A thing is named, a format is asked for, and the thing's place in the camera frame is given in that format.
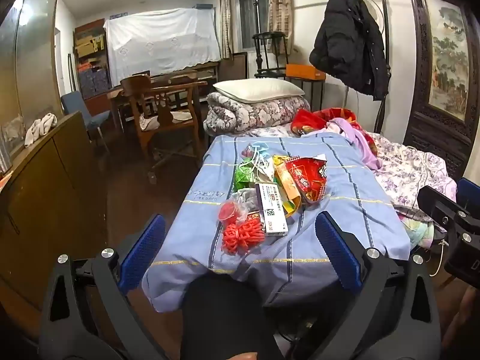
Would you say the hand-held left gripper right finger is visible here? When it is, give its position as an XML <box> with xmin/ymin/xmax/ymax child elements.
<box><xmin>307</xmin><ymin>211</ymin><xmax>441</xmax><ymax>360</ymax></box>

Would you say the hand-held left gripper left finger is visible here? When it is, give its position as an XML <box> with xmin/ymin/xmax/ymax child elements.
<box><xmin>38</xmin><ymin>214</ymin><xmax>170</xmax><ymax>360</ymax></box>

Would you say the white dust sheet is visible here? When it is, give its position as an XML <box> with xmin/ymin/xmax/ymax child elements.
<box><xmin>103</xmin><ymin>7</ymin><xmax>222</xmax><ymax>87</ymax></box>

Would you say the folded floral quilt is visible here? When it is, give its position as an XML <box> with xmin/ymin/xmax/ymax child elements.
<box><xmin>203</xmin><ymin>92</ymin><xmax>312</xmax><ymax>134</ymax></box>

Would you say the shelf with boxes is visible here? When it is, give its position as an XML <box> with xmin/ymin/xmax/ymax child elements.
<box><xmin>73</xmin><ymin>18</ymin><xmax>111</xmax><ymax>100</ymax></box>

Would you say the orange box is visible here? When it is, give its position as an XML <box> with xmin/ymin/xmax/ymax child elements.
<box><xmin>285</xmin><ymin>64</ymin><xmax>326</xmax><ymax>81</ymax></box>

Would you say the carved screen with painting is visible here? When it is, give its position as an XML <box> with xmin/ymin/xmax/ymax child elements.
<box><xmin>403</xmin><ymin>0</ymin><xmax>480</xmax><ymax>181</ymax></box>

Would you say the blue striped table cloth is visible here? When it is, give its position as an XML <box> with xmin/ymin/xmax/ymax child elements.
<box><xmin>142</xmin><ymin>134</ymin><xmax>411</xmax><ymax>314</ymax></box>

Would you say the pink cloth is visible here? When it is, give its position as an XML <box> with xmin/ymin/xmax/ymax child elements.
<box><xmin>326</xmin><ymin>117</ymin><xmax>383</xmax><ymax>169</ymax></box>

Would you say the red foam fruit net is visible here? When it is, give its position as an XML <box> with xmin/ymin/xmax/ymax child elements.
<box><xmin>221</xmin><ymin>220</ymin><xmax>266</xmax><ymax>256</ymax></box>

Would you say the red snack bag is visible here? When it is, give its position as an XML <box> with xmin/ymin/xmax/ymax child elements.
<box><xmin>285</xmin><ymin>155</ymin><xmax>331</xmax><ymax>207</ymax></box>

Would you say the blue face mask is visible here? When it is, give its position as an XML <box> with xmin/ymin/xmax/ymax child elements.
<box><xmin>249</xmin><ymin>142</ymin><xmax>272</xmax><ymax>158</ymax></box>

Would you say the green tea packet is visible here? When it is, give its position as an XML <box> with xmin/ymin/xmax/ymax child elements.
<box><xmin>233</xmin><ymin>161</ymin><xmax>259</xmax><ymax>192</ymax></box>

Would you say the purple floral quilt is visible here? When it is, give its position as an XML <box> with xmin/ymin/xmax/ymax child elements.
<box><xmin>247</xmin><ymin>125</ymin><xmax>456</xmax><ymax>218</ymax></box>

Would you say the brown wooden cabinet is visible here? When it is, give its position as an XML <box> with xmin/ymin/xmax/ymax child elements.
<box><xmin>0</xmin><ymin>110</ymin><xmax>111</xmax><ymax>331</ymax></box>

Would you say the pastel patterned quilt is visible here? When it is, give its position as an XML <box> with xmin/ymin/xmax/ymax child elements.
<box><xmin>399</xmin><ymin>210</ymin><xmax>447</xmax><ymax>250</ymax></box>

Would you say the window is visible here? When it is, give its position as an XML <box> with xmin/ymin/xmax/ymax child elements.
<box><xmin>234</xmin><ymin>0</ymin><xmax>271</xmax><ymax>51</ymax></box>

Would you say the blue chair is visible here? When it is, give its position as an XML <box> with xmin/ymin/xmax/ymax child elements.
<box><xmin>61</xmin><ymin>91</ymin><xmax>111</xmax><ymax>147</ymax></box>

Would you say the white pillow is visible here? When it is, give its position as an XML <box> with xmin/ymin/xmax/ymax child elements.
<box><xmin>213</xmin><ymin>79</ymin><xmax>306</xmax><ymax>102</ymax></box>

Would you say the person's black trouser leg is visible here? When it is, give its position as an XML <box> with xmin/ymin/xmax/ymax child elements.
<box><xmin>180</xmin><ymin>275</ymin><xmax>286</xmax><ymax>360</ymax></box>

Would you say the white crumpled cloth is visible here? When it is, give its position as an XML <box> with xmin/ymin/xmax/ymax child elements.
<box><xmin>24</xmin><ymin>113</ymin><xmax>58</xmax><ymax>148</ymax></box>

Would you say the beige curtain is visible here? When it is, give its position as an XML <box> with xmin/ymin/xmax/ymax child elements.
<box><xmin>268</xmin><ymin>0</ymin><xmax>293</xmax><ymax>55</ymax></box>
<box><xmin>218</xmin><ymin>0</ymin><xmax>235</xmax><ymax>59</ymax></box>

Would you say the electric standing fan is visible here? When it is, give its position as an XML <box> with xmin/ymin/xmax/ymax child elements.
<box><xmin>352</xmin><ymin>0</ymin><xmax>387</xmax><ymax>46</ymax></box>

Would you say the yellow green wrapper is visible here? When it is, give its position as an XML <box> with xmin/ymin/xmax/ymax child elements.
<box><xmin>273</xmin><ymin>155</ymin><xmax>302</xmax><ymax>218</ymax></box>

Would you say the wooden dining table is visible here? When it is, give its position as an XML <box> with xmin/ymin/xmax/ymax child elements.
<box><xmin>107</xmin><ymin>69</ymin><xmax>199</xmax><ymax>136</ymax></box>

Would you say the large glass panel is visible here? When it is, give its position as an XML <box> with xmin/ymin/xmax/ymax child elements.
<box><xmin>0</xmin><ymin>0</ymin><xmax>66</xmax><ymax>158</ymax></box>

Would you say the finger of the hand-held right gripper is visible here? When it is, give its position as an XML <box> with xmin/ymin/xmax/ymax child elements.
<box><xmin>456</xmin><ymin>177</ymin><xmax>480</xmax><ymax>211</ymax></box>
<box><xmin>417</xmin><ymin>185</ymin><xmax>469</xmax><ymax>231</ymax></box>

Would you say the dark framed board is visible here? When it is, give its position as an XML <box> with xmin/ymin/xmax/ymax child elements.
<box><xmin>218</xmin><ymin>52</ymin><xmax>249</xmax><ymax>83</ymax></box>

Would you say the black padded jacket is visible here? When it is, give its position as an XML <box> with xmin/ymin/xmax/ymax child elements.
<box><xmin>308</xmin><ymin>0</ymin><xmax>389</xmax><ymax>101</ymax></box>

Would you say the wooden armchair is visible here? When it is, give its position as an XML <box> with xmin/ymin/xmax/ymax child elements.
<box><xmin>120</xmin><ymin>71</ymin><xmax>209</xmax><ymax>181</ymax></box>

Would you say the grey plastic bag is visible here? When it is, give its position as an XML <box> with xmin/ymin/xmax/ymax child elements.
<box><xmin>230</xmin><ymin>187</ymin><xmax>259</xmax><ymax>214</ymax></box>

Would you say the black wooden chair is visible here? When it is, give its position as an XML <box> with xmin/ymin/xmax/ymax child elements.
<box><xmin>252</xmin><ymin>31</ymin><xmax>291</xmax><ymax>79</ymax></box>

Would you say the red printed blanket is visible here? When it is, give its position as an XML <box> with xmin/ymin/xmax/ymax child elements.
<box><xmin>290</xmin><ymin>107</ymin><xmax>376</xmax><ymax>158</ymax></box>

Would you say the white labelled carton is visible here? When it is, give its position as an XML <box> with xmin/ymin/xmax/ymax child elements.
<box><xmin>255</xmin><ymin>182</ymin><xmax>289</xmax><ymax>235</ymax></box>

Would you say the red plastic cup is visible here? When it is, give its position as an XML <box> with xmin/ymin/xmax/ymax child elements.
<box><xmin>218</xmin><ymin>200</ymin><xmax>242</xmax><ymax>224</ymax></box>

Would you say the white face mask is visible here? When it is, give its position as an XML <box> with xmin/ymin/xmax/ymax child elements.
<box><xmin>249</xmin><ymin>155</ymin><xmax>276</xmax><ymax>181</ymax></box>

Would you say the white seat cushion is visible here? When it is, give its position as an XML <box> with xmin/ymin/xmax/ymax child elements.
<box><xmin>139</xmin><ymin>110</ymin><xmax>194</xmax><ymax>130</ymax></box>

